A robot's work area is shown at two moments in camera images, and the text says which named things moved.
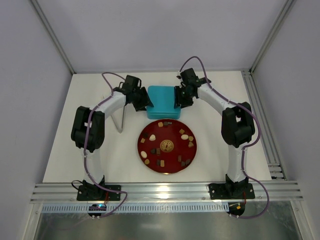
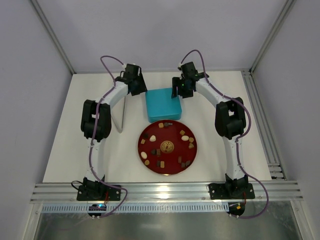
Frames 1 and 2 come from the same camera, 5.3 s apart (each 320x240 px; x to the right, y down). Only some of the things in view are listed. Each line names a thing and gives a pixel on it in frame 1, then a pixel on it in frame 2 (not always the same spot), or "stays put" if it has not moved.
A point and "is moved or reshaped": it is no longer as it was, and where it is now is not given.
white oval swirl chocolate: [143, 154] stays put
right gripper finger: [186, 101] -> [187, 91]
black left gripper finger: [140, 104] -> [136, 87]
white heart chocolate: [152, 137] stays put
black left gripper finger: [144, 97] -> [142, 86]
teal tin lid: [162, 98] is moved or reshaped
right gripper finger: [177, 97] -> [175, 83]
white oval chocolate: [184, 136] stays put
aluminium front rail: [168, 192] stays put
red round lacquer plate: [167, 146] stays put
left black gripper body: [141, 99] -> [139, 85]
